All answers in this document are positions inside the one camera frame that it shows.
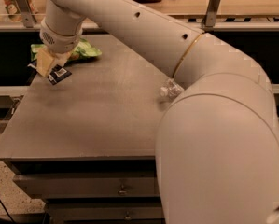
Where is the lower drawer with knob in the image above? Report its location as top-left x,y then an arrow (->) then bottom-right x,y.
45,202 -> 164,222

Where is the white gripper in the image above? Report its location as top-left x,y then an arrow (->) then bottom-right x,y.
36,20 -> 82,77

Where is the clear plastic water bottle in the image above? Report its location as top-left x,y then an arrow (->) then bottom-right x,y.
160,78 -> 184,99

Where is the green rice chip bag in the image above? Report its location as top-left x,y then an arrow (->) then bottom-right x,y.
31,38 -> 102,62

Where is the grey drawer cabinet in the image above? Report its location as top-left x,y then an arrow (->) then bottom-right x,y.
0,35 -> 170,224

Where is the right metal bracket post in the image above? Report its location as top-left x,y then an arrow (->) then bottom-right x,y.
202,0 -> 221,29

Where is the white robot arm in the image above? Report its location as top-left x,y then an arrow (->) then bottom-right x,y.
40,0 -> 279,224

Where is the left metal bracket post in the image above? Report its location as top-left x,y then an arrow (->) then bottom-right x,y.
16,0 -> 35,28

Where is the upper drawer with knob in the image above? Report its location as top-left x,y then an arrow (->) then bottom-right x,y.
13,172 -> 159,200

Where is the metal bracket post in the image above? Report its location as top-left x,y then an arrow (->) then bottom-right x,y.
16,0 -> 35,28
202,0 -> 221,29

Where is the dark blue rxbar wrapper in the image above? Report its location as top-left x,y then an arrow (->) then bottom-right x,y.
27,61 -> 73,86

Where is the drawer with knob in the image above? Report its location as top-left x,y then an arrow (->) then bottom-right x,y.
45,202 -> 164,222
13,172 -> 159,200

